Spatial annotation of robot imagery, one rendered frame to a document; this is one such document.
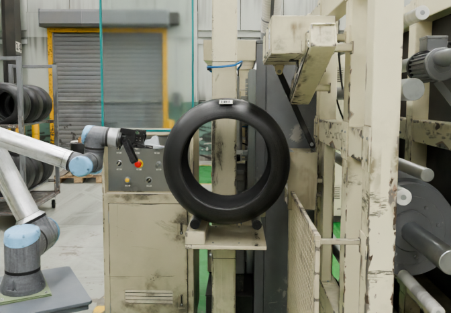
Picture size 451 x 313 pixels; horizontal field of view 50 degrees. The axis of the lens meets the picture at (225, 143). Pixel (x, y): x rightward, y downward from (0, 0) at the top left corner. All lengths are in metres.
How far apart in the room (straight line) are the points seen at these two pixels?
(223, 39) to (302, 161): 0.74
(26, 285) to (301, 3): 10.21
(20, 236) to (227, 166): 1.03
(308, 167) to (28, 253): 1.37
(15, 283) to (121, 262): 0.89
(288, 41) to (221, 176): 0.92
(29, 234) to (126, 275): 0.95
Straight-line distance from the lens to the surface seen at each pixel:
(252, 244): 2.24
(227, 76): 2.50
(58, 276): 2.57
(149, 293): 3.10
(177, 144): 2.13
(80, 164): 2.17
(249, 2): 11.67
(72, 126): 12.11
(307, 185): 2.49
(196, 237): 2.22
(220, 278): 2.67
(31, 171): 5.89
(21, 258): 2.31
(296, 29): 1.91
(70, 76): 12.09
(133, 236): 3.00
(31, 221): 2.45
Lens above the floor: 1.46
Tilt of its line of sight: 5 degrees down
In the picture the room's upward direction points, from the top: straight up
